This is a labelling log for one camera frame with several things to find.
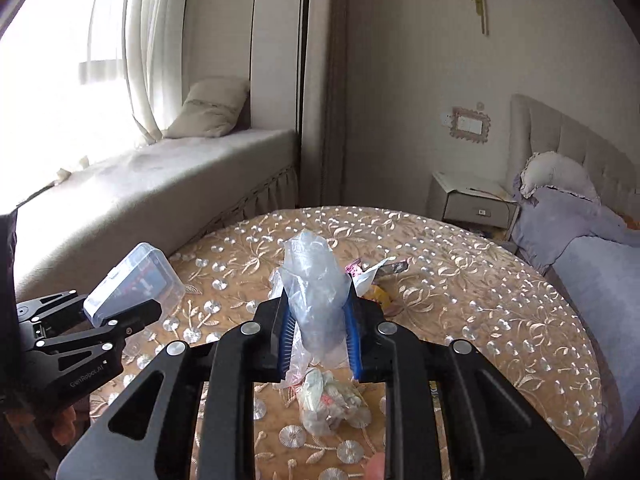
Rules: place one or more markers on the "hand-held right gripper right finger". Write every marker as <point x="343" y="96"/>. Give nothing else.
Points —
<point x="351" y="350"/>

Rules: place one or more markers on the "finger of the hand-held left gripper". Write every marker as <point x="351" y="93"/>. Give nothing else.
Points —
<point x="115" y="332"/>
<point x="50" y="310"/>

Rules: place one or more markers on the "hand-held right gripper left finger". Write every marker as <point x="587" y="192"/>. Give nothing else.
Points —
<point x="286" y="340"/>

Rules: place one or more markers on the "clear plastic box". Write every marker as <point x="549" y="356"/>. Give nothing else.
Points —
<point x="135" y="280"/>

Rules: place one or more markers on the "clear plastic bag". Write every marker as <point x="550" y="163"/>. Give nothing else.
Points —
<point x="312" y="280"/>

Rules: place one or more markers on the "person's left hand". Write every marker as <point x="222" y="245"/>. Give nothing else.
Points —
<point x="70" y="425"/>

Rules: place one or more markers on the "person's right hand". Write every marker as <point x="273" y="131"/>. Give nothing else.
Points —
<point x="375" y="467"/>

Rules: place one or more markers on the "yellow wrapper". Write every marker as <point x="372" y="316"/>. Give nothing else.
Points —
<point x="382" y="297"/>

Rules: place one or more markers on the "white wrapper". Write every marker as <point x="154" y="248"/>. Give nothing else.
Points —
<point x="375" y="272"/>

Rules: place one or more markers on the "pink packet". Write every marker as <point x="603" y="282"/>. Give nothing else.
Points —
<point x="354" y="267"/>

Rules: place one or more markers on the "dark wrapper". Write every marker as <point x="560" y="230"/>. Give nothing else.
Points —
<point x="397" y="266"/>

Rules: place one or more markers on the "embroidered beige tablecloth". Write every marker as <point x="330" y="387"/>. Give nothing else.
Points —
<point x="475" y="310"/>

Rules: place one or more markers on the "beige window seat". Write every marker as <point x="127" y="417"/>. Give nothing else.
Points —
<point x="160" y="185"/>

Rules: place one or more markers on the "white nightstand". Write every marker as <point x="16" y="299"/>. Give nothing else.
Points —
<point x="470" y="200"/>

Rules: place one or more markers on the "beige cushion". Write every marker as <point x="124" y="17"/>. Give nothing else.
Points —
<point x="210" y="107"/>

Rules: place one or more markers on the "lavender blanket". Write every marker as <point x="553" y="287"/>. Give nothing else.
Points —
<point x="590" y="270"/>

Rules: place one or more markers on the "white frilled pillow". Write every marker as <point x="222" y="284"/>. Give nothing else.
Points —
<point x="555" y="175"/>

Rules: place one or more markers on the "white curtain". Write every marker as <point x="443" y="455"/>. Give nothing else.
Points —
<point x="140" y="50"/>

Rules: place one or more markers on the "beige padded headboard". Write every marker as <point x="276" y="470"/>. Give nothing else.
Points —
<point x="575" y="140"/>

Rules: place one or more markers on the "orange item on bed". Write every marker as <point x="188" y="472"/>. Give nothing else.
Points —
<point x="631" y="221"/>

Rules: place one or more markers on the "white wall outlet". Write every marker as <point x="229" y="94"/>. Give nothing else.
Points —
<point x="446" y="119"/>

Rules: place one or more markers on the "framed wall switch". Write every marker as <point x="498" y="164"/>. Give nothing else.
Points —
<point x="470" y="125"/>

